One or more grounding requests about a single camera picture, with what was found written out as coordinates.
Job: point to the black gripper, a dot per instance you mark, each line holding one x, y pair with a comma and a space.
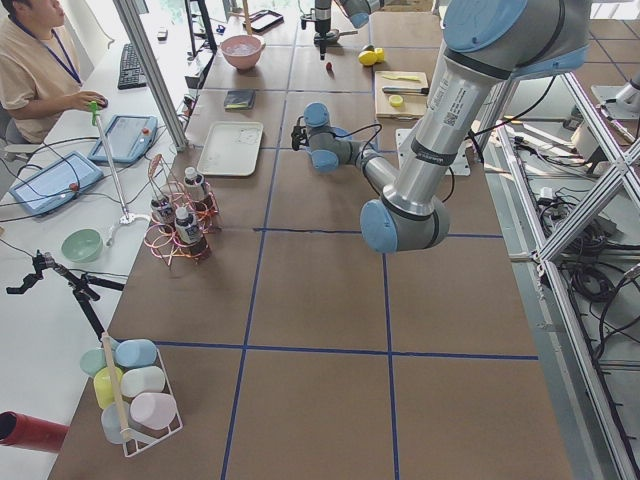
300, 135
322, 22

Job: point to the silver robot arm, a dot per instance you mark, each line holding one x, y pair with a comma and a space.
356, 11
484, 43

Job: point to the metal scoop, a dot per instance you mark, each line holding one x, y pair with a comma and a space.
334, 35

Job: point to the yellow lemon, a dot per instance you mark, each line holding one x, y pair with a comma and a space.
368, 58
381, 54

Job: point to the cream bear tray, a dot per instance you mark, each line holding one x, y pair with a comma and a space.
231, 149

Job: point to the grey folded cloth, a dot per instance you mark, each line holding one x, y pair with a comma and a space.
239, 99

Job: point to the pink bowl of ice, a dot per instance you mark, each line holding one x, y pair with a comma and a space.
243, 51

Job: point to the wooden cutting board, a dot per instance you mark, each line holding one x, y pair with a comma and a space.
414, 105

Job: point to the half lemon slice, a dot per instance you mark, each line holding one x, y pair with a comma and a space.
396, 101

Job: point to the rear tea bottle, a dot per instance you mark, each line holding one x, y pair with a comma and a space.
197, 189

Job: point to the tea bottle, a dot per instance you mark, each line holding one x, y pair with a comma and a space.
164, 213
190, 233
197, 189

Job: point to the front tea bottle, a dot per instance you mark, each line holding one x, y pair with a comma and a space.
190, 233

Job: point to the left tea bottle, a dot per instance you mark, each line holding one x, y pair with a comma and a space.
164, 213

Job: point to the far blue teach pendant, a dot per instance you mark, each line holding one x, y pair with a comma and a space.
130, 136

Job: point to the blue teach pendant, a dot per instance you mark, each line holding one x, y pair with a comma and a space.
56, 185
130, 136

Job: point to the black keyboard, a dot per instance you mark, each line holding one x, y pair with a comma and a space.
131, 74

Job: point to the near blue teach pendant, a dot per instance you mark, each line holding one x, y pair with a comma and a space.
56, 185

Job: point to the mint green bowl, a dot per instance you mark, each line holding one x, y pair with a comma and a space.
83, 246

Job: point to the seated person beige shirt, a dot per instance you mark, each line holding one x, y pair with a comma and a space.
40, 77

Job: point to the light blue cup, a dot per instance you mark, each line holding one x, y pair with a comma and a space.
136, 353

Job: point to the white cup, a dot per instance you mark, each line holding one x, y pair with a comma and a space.
141, 380

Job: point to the mint green cup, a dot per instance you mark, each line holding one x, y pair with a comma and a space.
92, 361

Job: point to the pink cup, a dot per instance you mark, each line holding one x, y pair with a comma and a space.
153, 410

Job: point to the yellow cup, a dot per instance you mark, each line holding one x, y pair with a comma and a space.
103, 388

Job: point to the pale blue lower cup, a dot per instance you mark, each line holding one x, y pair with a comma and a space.
111, 425

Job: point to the red cylinder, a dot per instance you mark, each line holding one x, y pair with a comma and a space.
31, 433

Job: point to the copper wire bottle rack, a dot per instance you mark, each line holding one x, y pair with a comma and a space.
167, 246

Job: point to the aluminium frame post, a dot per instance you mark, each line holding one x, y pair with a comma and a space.
134, 28

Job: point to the wooden rack handle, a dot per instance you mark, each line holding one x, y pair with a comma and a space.
115, 386

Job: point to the white wire cup rack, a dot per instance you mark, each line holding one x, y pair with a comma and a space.
144, 438

